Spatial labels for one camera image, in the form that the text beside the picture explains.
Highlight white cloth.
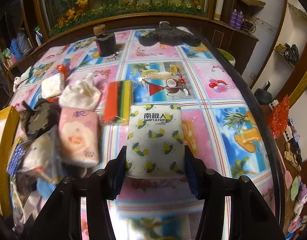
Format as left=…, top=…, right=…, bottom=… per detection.
left=59, top=73, right=102, bottom=111

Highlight black kettle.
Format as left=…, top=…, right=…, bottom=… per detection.
left=254, top=81, right=272, bottom=105

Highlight rainbow striped sponge pack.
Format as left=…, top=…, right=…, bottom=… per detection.
left=102, top=80, right=134, bottom=125

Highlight blue knitted cloth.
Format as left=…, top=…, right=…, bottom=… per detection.
left=36, top=178, right=57, bottom=199

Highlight pink rose tissue pack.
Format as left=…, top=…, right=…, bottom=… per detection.
left=58, top=107, right=99, bottom=167

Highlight brown knitted cloth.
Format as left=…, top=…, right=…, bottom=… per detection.
left=21, top=99, right=60, bottom=141

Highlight yellow cardboard box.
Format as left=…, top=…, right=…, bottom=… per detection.
left=0, top=106, right=20, bottom=217

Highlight red plastic bag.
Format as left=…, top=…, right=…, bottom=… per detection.
left=56, top=64, right=70, bottom=80

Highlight black tool on table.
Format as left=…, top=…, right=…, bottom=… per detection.
left=138, top=21, right=201, bottom=47

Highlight blue thermos jug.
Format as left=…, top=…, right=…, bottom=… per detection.
left=10, top=31, right=31, bottom=62

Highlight orange mesh bag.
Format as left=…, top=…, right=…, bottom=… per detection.
left=267, top=95, right=290, bottom=139

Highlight dark bottle with cork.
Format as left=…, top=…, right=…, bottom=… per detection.
left=93, top=24, right=117, bottom=57

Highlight white square tissue pack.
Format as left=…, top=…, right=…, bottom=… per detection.
left=41, top=73, right=65, bottom=99

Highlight purple bottles on shelf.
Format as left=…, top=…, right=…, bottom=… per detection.
left=229, top=9, right=244, bottom=30

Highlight colourful printed tablecloth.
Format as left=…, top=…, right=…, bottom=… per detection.
left=10, top=29, right=276, bottom=239

